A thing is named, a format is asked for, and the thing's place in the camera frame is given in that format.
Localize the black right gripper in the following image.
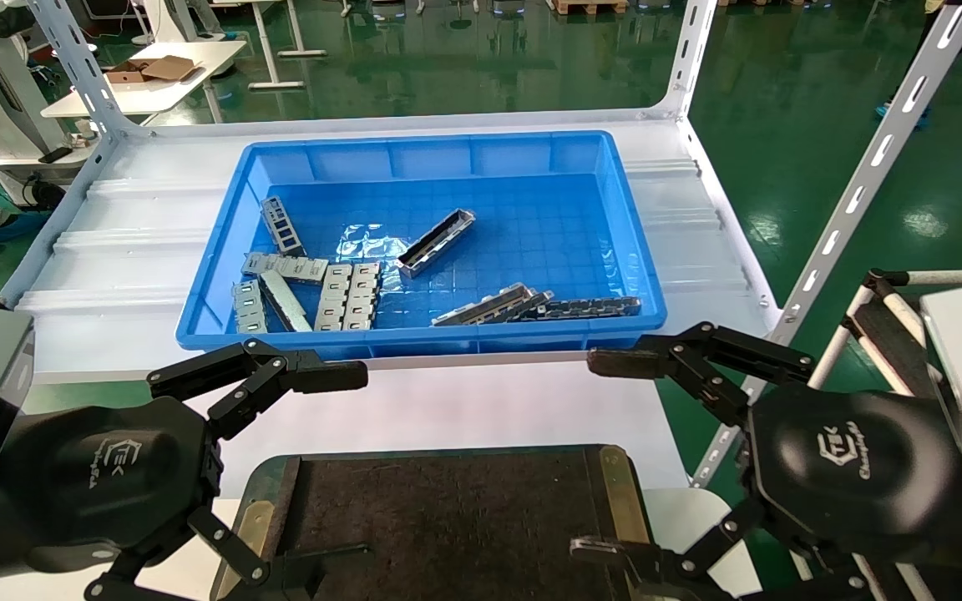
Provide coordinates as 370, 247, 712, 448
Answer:
747, 387, 962, 565

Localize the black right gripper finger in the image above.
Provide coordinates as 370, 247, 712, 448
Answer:
570, 498, 867, 601
587, 321, 817, 429

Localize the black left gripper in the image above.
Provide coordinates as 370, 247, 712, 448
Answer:
0, 339, 374, 601

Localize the grey perforated metal channel bracket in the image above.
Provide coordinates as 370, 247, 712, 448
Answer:
232, 280, 270, 335
260, 270, 314, 333
395, 209, 477, 279
533, 296, 642, 322
432, 283, 536, 326
342, 261, 382, 331
260, 196, 307, 257
502, 290, 554, 323
240, 252, 329, 286

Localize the black felt-lined container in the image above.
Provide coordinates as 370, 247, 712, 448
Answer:
212, 444, 657, 601

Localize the white tube cart black fabric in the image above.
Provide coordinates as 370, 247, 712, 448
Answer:
807, 267, 962, 601

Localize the blue plastic bin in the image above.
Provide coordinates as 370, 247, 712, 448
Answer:
175, 130, 668, 361

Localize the flat metal plate pair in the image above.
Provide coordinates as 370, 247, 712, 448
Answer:
314, 263, 355, 331

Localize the clear plastic film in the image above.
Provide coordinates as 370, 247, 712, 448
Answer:
339, 223, 413, 291

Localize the white slotted metal shelving rack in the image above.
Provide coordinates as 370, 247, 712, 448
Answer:
0, 0, 962, 489

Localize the wooden pallet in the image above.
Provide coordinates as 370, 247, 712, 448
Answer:
552, 0, 628, 16

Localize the person with blue shoe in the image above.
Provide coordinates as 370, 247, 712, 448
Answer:
875, 0, 949, 119

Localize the white work table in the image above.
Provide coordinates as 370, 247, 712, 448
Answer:
41, 39, 248, 119

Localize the brown cardboard box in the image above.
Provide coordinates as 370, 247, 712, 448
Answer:
105, 55, 205, 84

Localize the white table leg frame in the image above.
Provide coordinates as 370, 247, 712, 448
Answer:
246, 0, 328, 92

